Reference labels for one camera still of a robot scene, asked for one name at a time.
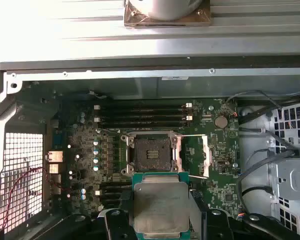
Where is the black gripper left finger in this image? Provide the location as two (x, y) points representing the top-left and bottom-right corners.
(27, 188), (136, 240)

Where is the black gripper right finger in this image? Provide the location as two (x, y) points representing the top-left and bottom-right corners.
(189, 189), (300, 240)

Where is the silver CPU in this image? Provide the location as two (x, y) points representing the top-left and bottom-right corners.
(130, 171), (191, 240)

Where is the metal socket cover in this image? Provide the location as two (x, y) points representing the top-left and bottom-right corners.
(180, 133), (214, 180)

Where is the black RAM slot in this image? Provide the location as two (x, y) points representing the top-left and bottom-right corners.
(94, 189), (131, 197)
(99, 181), (133, 189)
(99, 107), (190, 115)
(99, 119), (190, 128)
(93, 101), (194, 109)
(93, 113), (194, 122)

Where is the CPU socket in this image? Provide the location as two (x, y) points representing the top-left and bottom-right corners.
(120, 131), (185, 176)

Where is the green motherboard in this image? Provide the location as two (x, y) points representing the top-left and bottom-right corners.
(49, 97), (243, 223)

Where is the metal disk bay cage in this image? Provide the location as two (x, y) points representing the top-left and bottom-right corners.
(266, 98), (300, 227)

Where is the silver ethernet port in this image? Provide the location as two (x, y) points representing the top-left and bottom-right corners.
(45, 150), (64, 162)

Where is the silver coin battery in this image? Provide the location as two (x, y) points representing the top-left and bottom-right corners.
(214, 115), (228, 129)

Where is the black PC case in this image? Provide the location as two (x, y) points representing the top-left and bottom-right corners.
(0, 56), (300, 240)

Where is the thick black wire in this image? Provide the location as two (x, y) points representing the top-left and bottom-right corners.
(237, 148), (300, 213)

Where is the thin red wire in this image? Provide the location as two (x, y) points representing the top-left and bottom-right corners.
(1, 166), (73, 232)

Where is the thin grey wire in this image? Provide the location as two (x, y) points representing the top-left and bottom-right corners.
(225, 90), (283, 110)

